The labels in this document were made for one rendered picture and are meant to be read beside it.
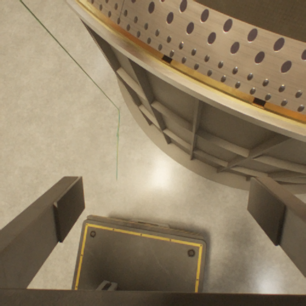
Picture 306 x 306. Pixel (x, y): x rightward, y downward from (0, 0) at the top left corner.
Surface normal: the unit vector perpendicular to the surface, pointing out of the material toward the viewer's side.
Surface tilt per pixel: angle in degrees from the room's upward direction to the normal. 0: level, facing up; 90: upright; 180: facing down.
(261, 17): 62
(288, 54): 43
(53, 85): 0
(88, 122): 0
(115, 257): 0
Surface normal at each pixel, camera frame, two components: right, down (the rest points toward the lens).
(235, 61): -0.45, 0.48
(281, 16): -0.50, 0.70
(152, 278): -0.16, -0.15
